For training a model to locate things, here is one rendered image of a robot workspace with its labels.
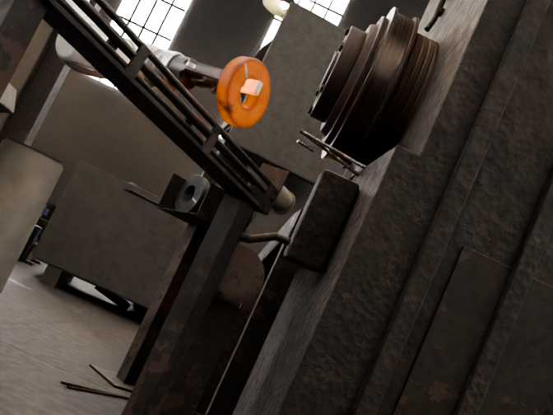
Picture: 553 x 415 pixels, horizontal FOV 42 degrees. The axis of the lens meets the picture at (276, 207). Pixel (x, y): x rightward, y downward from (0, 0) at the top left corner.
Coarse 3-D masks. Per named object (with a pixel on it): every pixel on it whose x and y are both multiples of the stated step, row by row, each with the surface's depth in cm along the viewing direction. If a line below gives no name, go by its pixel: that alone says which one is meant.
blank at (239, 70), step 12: (240, 60) 155; (252, 60) 156; (228, 72) 153; (240, 72) 154; (252, 72) 157; (264, 72) 161; (228, 84) 152; (240, 84) 155; (264, 84) 162; (216, 96) 154; (228, 96) 153; (252, 96) 162; (264, 96) 163; (228, 108) 154; (240, 108) 157; (252, 108) 160; (264, 108) 164; (228, 120) 157; (240, 120) 158; (252, 120) 162
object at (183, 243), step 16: (176, 176) 257; (176, 192) 259; (208, 192) 236; (224, 192) 240; (160, 208) 254; (208, 208) 237; (192, 224) 248; (208, 224) 246; (192, 240) 245; (176, 256) 246; (192, 256) 246; (176, 272) 243; (160, 288) 245; (176, 288) 244; (160, 304) 242; (144, 320) 244; (160, 320) 243; (144, 336) 240; (128, 352) 243; (144, 352) 241; (96, 368) 241; (128, 368) 239; (112, 384) 229; (128, 384) 239
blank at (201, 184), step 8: (192, 176) 256; (200, 176) 252; (184, 184) 257; (192, 184) 254; (200, 184) 250; (208, 184) 251; (184, 192) 255; (192, 192) 257; (200, 192) 248; (176, 200) 257; (184, 200) 254; (192, 200) 249; (200, 200) 247; (176, 208) 254; (184, 208) 251; (192, 208) 247
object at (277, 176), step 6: (264, 168) 160; (270, 168) 159; (276, 168) 158; (270, 174) 158; (276, 174) 158; (282, 174) 157; (288, 174) 157; (258, 180) 159; (276, 180) 157; (282, 180) 156; (252, 186) 159; (264, 186) 158; (276, 186) 156; (282, 186) 156; (252, 192) 158; (258, 192) 158; (258, 198) 157; (270, 204) 155; (270, 210) 155
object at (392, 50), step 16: (400, 16) 196; (400, 32) 190; (384, 48) 185; (400, 48) 187; (384, 64) 185; (368, 80) 184; (384, 80) 185; (368, 96) 186; (384, 96) 186; (352, 112) 187; (368, 112) 187; (352, 128) 190; (368, 128) 189; (336, 144) 195; (352, 144) 194
